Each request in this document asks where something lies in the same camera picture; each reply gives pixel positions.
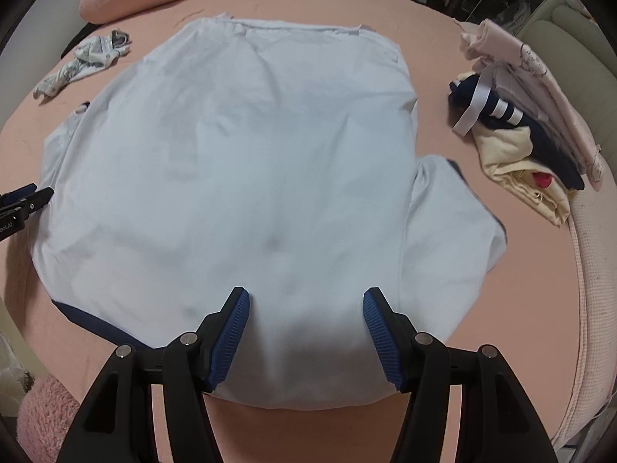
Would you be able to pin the small red object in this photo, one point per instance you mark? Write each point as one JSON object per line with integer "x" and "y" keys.
{"x": 543, "y": 181}

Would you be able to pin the pink bed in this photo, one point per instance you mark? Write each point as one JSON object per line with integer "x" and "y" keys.
{"x": 434, "y": 299}

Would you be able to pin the navy white striped garment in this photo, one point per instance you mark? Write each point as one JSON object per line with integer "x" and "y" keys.
{"x": 544, "y": 147}

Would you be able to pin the grey white patterned garment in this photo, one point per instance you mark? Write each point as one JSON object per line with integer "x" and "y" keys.
{"x": 91, "y": 58}

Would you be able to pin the pink waffle bed bumper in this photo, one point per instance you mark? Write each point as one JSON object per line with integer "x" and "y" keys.
{"x": 595, "y": 275}

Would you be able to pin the cream yellow garment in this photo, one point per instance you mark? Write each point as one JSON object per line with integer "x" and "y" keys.
{"x": 506, "y": 154}

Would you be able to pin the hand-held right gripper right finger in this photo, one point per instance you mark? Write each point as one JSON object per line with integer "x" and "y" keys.
{"x": 381, "y": 337}

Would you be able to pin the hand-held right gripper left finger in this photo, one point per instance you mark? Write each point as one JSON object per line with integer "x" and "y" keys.
{"x": 231, "y": 337}

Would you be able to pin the beige sofa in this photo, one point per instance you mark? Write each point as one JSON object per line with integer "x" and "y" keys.
{"x": 573, "y": 24}

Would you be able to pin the light blue t-shirt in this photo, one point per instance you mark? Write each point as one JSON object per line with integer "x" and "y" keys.
{"x": 250, "y": 178}

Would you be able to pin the beige bed frame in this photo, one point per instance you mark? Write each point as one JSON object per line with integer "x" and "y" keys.
{"x": 14, "y": 318}

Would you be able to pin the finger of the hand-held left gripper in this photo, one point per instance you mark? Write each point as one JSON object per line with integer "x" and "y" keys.
{"x": 41, "y": 197}
{"x": 19, "y": 192}

